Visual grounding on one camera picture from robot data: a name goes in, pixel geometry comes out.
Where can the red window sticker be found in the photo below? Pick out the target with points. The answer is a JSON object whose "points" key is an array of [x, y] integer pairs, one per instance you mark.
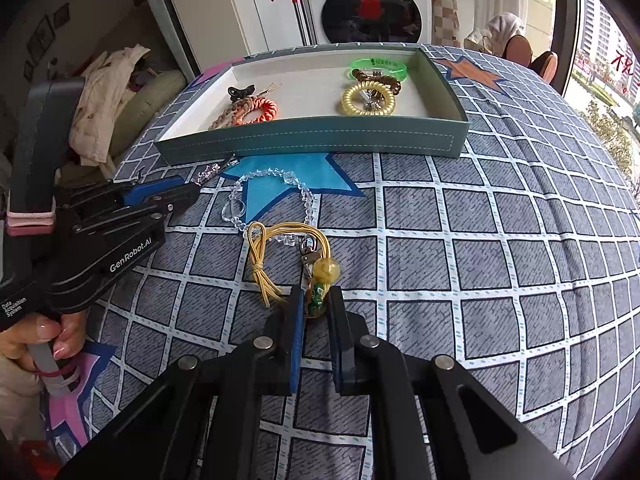
{"points": [[625, 67]]}

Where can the silver star hair clip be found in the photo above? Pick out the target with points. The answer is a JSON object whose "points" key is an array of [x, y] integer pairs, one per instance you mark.
{"points": [[207, 174]]}

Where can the black claw hair clip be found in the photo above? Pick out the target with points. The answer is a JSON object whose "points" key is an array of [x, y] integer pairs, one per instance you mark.
{"points": [[239, 92]]}

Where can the brown chair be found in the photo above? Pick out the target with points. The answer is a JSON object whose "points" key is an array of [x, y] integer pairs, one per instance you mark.
{"points": [[545, 67], [517, 50]]}

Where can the white cabinet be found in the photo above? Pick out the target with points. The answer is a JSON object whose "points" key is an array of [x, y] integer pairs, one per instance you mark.
{"points": [[250, 0]]}

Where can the person's left hand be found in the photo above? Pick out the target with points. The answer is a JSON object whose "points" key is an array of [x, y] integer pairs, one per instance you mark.
{"points": [[45, 332]]}

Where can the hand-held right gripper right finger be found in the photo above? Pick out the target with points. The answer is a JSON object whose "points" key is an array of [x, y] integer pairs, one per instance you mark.
{"points": [[337, 340]]}

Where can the green plastic bangle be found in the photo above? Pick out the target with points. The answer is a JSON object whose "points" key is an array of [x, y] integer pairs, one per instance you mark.
{"points": [[372, 63]]}

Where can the white cloth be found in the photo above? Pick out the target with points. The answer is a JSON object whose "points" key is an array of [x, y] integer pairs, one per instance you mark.
{"points": [[505, 27]]}

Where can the teal jewelry tray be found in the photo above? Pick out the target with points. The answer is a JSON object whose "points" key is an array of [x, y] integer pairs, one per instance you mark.
{"points": [[310, 140]]}

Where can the beige jacket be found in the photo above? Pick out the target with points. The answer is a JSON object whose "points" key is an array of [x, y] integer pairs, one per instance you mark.
{"points": [[105, 105]]}

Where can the grey checked star blanket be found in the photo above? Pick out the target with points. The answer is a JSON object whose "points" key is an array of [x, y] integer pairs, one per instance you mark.
{"points": [[475, 260]]}

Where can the cream sofa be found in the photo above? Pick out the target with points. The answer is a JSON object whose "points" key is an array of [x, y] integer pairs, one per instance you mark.
{"points": [[160, 90]]}

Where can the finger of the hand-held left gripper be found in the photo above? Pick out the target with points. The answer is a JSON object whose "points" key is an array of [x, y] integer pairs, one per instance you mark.
{"points": [[155, 191], [130, 222]]}

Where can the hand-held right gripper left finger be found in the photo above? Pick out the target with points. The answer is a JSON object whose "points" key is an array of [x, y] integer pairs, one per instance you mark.
{"points": [[298, 340]]}

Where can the dark wall picture frame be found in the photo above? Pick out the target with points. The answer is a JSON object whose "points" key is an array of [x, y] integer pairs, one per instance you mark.
{"points": [[40, 40]]}

